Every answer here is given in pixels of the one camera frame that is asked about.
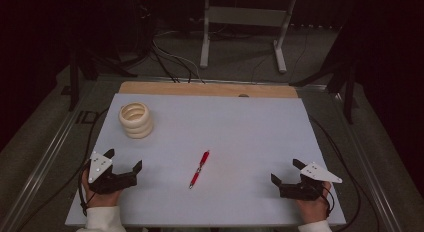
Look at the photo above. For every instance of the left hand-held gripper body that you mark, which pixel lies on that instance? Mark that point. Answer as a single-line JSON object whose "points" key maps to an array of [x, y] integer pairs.
{"points": [[110, 182]]}

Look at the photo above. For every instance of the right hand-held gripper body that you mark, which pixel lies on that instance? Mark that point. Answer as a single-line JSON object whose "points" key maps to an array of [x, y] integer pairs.
{"points": [[300, 190]]}

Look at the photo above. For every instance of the person's left hand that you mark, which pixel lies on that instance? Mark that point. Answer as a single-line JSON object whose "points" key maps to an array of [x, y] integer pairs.
{"points": [[101, 199]]}

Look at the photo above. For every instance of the person's right hand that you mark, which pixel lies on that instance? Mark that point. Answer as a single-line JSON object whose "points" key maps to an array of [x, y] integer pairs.
{"points": [[313, 210]]}

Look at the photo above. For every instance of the cream ringed pen holder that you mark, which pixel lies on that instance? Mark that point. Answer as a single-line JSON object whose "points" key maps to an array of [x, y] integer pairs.
{"points": [[136, 123]]}

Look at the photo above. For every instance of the red pen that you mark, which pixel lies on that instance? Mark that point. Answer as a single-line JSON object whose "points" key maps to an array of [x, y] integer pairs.
{"points": [[199, 169]]}

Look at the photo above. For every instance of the white board table cover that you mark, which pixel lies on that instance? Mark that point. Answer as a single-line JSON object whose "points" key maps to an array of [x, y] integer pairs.
{"points": [[233, 132]]}

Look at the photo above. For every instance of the black tripod stand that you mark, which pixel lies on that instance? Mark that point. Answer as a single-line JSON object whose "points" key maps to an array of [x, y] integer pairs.
{"points": [[74, 82]]}

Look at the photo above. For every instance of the dark equipment with red light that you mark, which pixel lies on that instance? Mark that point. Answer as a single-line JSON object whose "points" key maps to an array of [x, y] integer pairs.
{"points": [[144, 22]]}

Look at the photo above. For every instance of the white metal stand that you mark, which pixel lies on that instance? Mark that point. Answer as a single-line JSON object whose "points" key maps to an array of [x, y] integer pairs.
{"points": [[245, 16]]}

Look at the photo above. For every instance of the metal floor rail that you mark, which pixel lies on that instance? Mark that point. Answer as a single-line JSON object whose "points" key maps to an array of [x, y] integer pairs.
{"points": [[366, 168], [46, 158]]}

